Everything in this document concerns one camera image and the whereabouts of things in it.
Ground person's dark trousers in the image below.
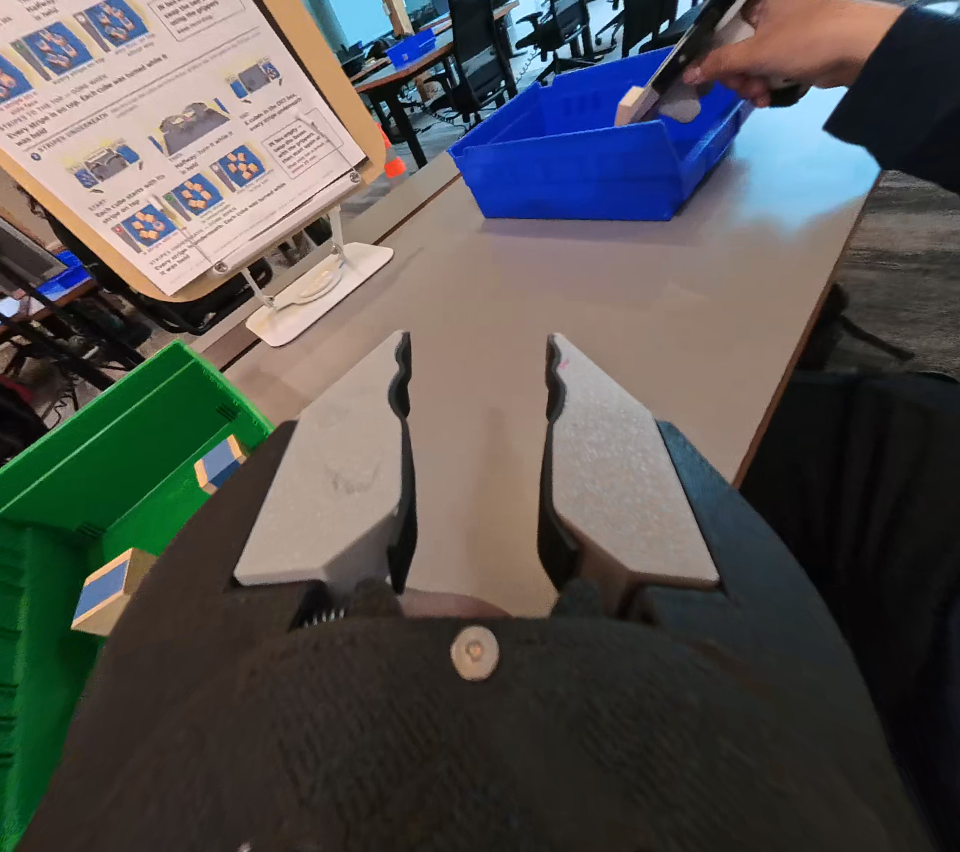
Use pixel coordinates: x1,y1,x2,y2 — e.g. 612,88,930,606
738,372,960,852

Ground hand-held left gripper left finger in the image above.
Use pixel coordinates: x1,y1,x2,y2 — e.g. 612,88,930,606
232,330,419,594

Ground blue striped wooden cube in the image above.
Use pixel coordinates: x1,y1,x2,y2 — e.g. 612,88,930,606
193,434,249,495
71,546,160,637
613,84,665,128

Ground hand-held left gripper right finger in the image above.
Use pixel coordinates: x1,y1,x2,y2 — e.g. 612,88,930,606
537,333,721,615

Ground printed instruction sheet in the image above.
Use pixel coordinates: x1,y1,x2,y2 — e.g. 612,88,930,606
0,0,369,298

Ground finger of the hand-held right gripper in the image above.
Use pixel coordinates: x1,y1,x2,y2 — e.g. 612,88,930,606
658,79,705,124
643,8,744,112

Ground instruction sheet on stand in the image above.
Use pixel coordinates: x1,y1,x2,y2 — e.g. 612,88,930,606
0,0,395,348

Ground small blue storage bin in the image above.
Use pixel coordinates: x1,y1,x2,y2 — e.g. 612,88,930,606
384,29,438,69

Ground person's right forearm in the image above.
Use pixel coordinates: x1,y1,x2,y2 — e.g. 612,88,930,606
823,3,960,193

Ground blue plastic bin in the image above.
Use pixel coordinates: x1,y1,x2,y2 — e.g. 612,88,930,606
447,45,755,222

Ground wood edged office desk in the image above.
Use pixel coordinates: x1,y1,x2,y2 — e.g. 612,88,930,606
351,0,520,169

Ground green plastic bin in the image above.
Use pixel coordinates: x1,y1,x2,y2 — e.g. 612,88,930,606
0,339,275,852

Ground blue plastic tray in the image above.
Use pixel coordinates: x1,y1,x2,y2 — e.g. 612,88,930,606
33,250,95,302

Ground person's right hand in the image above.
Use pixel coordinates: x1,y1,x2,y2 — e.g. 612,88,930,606
682,0,906,109

